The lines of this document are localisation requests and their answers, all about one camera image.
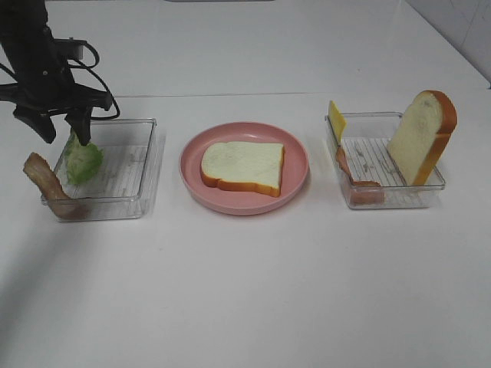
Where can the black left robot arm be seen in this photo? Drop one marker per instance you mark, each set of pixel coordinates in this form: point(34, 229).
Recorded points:
point(41, 67)

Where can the bacon strip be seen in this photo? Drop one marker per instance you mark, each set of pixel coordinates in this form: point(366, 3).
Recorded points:
point(358, 192)
point(44, 178)

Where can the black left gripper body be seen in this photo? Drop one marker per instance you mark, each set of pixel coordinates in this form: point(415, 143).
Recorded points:
point(42, 91)

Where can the right clear plastic tray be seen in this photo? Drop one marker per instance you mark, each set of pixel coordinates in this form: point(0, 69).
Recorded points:
point(364, 141)

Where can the left clear plastic tray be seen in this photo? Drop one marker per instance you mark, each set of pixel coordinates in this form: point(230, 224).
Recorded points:
point(125, 185)

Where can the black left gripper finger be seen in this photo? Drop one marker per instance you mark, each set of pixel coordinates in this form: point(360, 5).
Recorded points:
point(39, 122)
point(79, 118)

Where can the pink round plate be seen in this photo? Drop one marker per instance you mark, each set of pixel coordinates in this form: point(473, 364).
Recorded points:
point(294, 171)

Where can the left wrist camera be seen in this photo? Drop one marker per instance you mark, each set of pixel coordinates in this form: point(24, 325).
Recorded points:
point(70, 48)

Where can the bread slice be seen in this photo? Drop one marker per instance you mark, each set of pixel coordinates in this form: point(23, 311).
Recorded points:
point(241, 166)
point(422, 135)

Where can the green lettuce leaf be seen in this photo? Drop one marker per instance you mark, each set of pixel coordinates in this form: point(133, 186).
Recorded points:
point(82, 162)

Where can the clear plastic tray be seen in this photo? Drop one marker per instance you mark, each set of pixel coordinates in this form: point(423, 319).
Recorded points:
point(125, 185)
point(364, 141)

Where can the yellow cheese slice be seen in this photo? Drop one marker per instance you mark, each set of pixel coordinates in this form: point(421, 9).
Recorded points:
point(337, 120)

